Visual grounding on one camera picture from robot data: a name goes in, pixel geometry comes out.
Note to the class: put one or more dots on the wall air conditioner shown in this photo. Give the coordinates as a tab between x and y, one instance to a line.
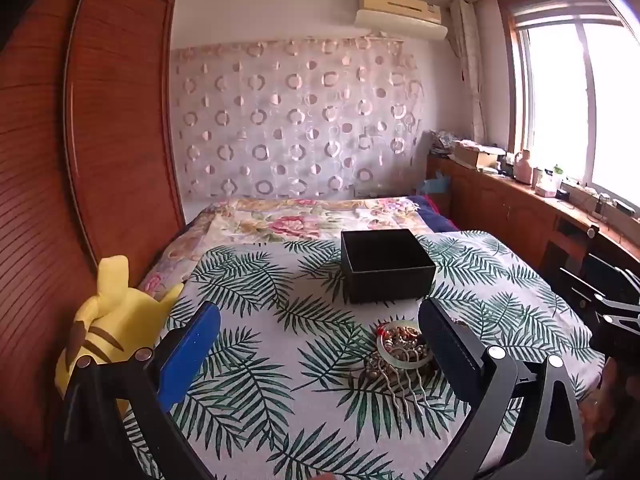
400	12

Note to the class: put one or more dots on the black box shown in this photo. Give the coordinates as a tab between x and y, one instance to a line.
385	285

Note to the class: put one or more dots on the pale jade bangle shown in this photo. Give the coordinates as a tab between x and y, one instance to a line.
387	356

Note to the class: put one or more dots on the window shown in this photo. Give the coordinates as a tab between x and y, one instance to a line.
565	100

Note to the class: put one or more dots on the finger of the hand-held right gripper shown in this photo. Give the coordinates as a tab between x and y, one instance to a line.
612	280
620	340

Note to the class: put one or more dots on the wooden wardrobe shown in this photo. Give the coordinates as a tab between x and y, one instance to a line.
75	160

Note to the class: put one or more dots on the floral blanket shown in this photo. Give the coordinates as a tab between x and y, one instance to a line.
280	222

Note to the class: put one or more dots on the circle pattern curtain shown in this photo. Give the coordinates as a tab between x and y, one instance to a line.
300	120

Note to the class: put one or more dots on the dark blue blanket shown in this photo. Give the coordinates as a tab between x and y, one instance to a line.
435	215

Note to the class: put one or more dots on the metal hair comb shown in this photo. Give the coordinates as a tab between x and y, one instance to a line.
400	391

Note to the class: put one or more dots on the white window curtain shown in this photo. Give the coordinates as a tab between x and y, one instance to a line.
470	70

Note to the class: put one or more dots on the leaf print tablecloth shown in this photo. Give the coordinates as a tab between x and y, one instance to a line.
280	360

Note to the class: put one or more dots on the white jug on counter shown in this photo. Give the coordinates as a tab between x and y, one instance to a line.
523	170

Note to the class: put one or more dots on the yellow plush toy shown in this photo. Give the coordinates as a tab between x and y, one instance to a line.
120	310

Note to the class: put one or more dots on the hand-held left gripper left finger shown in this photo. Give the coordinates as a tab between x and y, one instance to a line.
192	355

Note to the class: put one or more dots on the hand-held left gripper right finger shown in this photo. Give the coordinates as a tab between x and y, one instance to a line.
450	347

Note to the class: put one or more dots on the cardboard box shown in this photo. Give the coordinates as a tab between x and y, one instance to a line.
475	156

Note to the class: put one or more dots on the blue cloth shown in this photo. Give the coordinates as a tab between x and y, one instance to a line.
435	185

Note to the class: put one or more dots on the pile of papers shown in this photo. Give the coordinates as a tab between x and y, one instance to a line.
442	141

